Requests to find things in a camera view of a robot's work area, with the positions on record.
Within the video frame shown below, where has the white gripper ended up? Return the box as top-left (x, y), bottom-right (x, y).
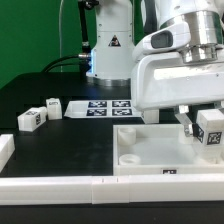
top-left (131, 49), bottom-right (224, 137)

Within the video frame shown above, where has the white square tabletop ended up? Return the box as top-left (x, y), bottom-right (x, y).
top-left (113, 124), bottom-right (224, 176)

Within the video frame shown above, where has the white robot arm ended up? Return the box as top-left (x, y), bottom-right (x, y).
top-left (78, 0), bottom-right (224, 111)

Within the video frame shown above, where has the white front fence bar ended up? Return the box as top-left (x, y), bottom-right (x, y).
top-left (0, 174), bottom-right (224, 205)

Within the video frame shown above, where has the white left fence block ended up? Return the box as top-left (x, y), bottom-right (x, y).
top-left (0, 134), bottom-right (15, 172)

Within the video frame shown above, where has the white marker base plate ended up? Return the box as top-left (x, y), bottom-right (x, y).
top-left (64, 100), bottom-right (141, 118)

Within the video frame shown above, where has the black cable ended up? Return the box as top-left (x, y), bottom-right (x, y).
top-left (41, 0), bottom-right (98, 73)

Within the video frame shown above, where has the grey cable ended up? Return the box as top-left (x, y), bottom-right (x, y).
top-left (58, 0), bottom-right (65, 73)

